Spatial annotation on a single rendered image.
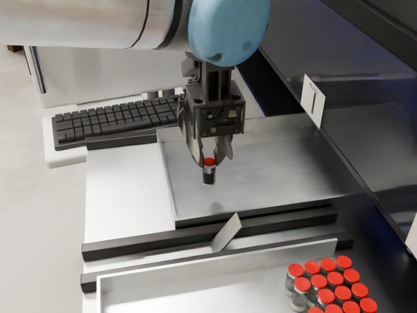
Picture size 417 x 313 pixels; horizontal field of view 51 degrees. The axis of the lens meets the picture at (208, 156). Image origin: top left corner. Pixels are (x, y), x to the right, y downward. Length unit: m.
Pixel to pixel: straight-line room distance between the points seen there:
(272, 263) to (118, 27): 0.44
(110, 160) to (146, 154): 0.07
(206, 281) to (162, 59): 0.72
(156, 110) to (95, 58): 0.21
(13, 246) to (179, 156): 1.29
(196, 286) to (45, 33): 0.42
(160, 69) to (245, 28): 0.86
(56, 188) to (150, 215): 1.53
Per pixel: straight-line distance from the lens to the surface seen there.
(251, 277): 0.64
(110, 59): 1.17
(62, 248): 1.94
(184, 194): 0.76
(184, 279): 0.63
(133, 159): 0.85
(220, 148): 0.68
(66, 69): 1.17
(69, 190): 2.21
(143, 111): 1.10
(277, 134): 0.91
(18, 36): 0.31
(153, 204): 0.75
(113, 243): 0.67
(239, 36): 0.35
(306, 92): 0.78
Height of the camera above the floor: 1.39
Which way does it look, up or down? 37 degrees down
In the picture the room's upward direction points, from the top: straight up
